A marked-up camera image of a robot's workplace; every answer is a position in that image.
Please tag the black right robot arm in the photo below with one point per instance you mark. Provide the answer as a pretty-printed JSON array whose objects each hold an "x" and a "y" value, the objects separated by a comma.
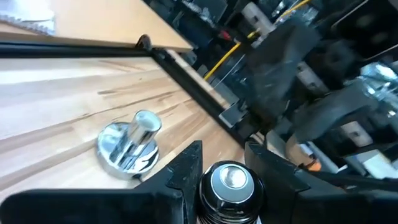
[{"x": 280, "y": 71}]

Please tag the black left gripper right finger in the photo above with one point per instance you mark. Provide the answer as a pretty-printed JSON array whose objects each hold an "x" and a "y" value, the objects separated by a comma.
[{"x": 311, "y": 208}]

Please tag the beige folded cloth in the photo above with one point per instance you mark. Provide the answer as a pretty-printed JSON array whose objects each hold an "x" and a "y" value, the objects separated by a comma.
[{"x": 28, "y": 15}]

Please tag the tan wooden desk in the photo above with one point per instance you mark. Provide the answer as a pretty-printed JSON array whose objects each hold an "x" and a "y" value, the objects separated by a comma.
[{"x": 109, "y": 21}]

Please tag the black aluminium table frame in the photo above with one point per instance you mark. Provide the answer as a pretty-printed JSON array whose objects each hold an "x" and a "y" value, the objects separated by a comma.
[{"x": 192, "y": 87}]

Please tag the grey metal frame bracket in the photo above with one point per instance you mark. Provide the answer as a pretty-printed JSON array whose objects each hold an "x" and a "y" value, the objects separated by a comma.
[{"x": 231, "y": 115}]

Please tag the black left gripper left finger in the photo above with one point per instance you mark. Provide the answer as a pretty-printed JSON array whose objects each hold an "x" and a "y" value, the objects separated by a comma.
[{"x": 124, "y": 208}]

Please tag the white cup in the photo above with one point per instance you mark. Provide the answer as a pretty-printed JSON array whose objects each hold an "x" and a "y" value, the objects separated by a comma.
[{"x": 230, "y": 193}]

